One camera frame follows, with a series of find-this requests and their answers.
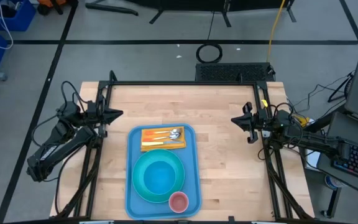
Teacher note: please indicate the white blue round container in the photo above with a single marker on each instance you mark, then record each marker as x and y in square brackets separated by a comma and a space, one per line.
[332, 182]

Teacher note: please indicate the black vacuum wand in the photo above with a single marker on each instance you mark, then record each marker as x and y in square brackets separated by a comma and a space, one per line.
[110, 8]

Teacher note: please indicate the pink ribbed cup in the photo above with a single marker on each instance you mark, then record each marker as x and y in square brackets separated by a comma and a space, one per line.
[178, 202]

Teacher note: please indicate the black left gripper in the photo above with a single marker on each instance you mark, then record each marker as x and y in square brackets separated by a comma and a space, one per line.
[96, 115]

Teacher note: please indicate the orange shop vacuum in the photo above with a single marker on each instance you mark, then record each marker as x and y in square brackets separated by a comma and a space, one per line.
[51, 2]

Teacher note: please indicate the black desk stand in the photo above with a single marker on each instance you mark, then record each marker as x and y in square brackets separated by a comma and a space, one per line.
[332, 202]

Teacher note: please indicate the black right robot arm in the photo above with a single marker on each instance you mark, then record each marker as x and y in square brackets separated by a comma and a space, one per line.
[309, 140]

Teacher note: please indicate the black vented computer case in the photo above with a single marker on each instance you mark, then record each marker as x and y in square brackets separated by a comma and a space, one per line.
[235, 72]

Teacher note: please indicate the yellow cloth napkin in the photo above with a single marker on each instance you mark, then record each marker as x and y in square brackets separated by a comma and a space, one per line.
[145, 147]

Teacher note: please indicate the gray desk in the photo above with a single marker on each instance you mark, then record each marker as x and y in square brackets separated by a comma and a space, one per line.
[337, 124]

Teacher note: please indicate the white paper sheet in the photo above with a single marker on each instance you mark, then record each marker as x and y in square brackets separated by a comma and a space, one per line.
[313, 160]

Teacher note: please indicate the black metal table frame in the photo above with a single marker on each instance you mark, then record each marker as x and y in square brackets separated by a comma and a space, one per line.
[182, 83]

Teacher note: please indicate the black folding partition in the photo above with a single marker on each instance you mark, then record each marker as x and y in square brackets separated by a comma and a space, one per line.
[197, 3]

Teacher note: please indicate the blue plastic tray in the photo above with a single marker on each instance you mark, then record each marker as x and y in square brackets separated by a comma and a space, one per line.
[194, 174]

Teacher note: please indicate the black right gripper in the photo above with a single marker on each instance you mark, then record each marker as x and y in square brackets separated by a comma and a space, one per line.
[256, 121]

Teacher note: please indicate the teal plate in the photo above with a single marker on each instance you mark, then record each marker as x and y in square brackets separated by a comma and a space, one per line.
[137, 177]

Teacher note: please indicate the blue bowl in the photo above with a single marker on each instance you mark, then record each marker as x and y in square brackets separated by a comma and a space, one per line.
[159, 177]

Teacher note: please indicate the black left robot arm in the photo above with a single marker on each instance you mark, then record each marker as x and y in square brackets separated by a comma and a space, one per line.
[57, 146]

